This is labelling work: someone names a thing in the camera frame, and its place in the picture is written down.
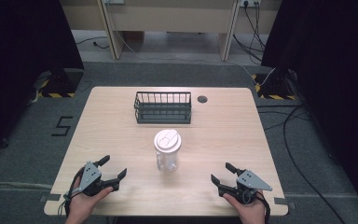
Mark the person's left hand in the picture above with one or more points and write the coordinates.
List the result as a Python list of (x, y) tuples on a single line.
[(84, 203)]

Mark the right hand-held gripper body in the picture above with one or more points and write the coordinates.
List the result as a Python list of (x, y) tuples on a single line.
[(248, 183)]

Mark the beige desk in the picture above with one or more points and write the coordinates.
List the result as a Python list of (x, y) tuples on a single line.
[(171, 17)]

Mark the grey tape strip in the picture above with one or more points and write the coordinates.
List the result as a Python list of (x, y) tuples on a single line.
[(50, 197), (284, 202)]

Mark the person's right hand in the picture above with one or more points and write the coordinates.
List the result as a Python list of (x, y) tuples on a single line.
[(249, 211)]

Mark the black curtain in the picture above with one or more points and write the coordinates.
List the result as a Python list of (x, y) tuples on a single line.
[(18, 62), (332, 77)]

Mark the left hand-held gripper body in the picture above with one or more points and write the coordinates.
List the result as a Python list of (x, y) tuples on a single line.
[(90, 178)]

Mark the yellow-black striped stand base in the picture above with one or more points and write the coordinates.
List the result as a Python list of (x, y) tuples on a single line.
[(59, 88), (273, 90)]

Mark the white wall socket with plugs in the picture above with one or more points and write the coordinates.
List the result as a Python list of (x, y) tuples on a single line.
[(250, 2)]

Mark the clear cup with white lid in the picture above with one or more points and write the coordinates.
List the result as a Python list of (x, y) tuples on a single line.
[(167, 149)]

